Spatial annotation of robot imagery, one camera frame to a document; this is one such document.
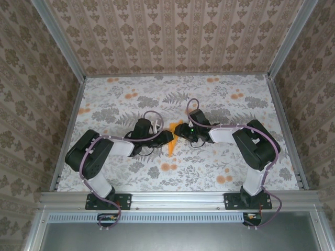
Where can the orange paper sheet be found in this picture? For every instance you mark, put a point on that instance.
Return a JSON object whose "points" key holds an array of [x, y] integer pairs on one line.
{"points": [[170, 150]]}

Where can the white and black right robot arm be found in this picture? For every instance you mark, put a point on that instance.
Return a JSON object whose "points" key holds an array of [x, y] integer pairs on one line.
{"points": [[256, 149]]}

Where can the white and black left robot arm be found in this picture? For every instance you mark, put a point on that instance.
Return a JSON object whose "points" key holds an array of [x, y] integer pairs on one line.
{"points": [[89, 157]]}

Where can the grey sheet metal panel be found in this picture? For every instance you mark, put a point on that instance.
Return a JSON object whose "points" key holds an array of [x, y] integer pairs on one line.
{"points": [[170, 238]]}

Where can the floral patterned table cover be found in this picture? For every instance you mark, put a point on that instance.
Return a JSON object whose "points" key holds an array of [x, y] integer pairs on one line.
{"points": [[131, 91]]}

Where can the black controller board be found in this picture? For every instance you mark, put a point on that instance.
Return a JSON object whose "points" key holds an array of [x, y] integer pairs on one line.
{"points": [[107, 218], [252, 218]]}

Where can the white left camera mount bracket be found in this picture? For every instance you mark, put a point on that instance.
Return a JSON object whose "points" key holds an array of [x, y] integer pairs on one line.
{"points": [[157, 126]]}

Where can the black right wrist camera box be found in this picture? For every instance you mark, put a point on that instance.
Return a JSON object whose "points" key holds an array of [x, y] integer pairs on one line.
{"points": [[199, 119]]}

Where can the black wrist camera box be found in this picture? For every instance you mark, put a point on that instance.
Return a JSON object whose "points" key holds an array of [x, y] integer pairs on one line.
{"points": [[143, 128], [199, 119]]}

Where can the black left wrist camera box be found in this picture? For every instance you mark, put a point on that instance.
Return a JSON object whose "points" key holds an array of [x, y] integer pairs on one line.
{"points": [[143, 128]]}

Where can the thin aluminium back rail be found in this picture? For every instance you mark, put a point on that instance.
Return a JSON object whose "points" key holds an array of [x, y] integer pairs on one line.
{"points": [[178, 75]]}

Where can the long aluminium mounting rail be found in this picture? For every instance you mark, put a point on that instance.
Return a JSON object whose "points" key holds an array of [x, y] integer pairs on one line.
{"points": [[178, 200]]}

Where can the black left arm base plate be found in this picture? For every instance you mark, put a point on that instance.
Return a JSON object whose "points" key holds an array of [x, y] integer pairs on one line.
{"points": [[123, 201]]}

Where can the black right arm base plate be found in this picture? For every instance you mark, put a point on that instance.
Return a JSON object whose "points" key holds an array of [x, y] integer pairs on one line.
{"points": [[231, 201]]}

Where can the aluminium side rail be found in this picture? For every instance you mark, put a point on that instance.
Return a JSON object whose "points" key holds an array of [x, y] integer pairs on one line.
{"points": [[68, 136], [285, 125]]}

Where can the aluminium corner post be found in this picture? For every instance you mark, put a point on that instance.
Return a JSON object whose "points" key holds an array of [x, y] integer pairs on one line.
{"points": [[60, 41], [290, 39]]}

